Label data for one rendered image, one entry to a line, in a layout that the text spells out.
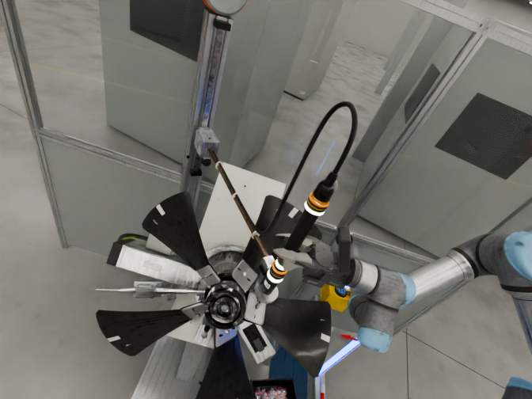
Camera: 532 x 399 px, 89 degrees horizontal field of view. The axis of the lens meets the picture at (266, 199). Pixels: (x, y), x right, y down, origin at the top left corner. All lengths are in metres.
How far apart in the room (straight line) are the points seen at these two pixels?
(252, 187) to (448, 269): 0.68
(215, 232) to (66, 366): 1.32
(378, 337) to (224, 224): 0.63
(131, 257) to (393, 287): 0.79
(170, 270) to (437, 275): 0.82
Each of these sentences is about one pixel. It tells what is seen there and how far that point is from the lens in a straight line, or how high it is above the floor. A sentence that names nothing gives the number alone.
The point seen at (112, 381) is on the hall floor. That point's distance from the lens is 2.04.
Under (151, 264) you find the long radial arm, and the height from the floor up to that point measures 1.12.
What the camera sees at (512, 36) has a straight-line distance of 1.33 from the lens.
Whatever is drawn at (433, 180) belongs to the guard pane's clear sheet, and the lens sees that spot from 1.50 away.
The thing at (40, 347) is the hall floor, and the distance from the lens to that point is 2.18.
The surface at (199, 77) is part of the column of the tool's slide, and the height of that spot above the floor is 1.60.
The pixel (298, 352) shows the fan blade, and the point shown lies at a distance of 0.93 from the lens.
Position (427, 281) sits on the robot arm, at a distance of 0.92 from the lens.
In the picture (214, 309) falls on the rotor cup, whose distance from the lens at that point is 0.84.
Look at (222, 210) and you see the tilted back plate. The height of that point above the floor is 1.23.
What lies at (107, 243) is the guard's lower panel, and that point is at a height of 0.21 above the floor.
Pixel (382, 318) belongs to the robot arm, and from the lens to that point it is 0.75.
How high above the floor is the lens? 1.95
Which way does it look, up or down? 38 degrees down
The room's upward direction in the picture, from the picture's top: 22 degrees clockwise
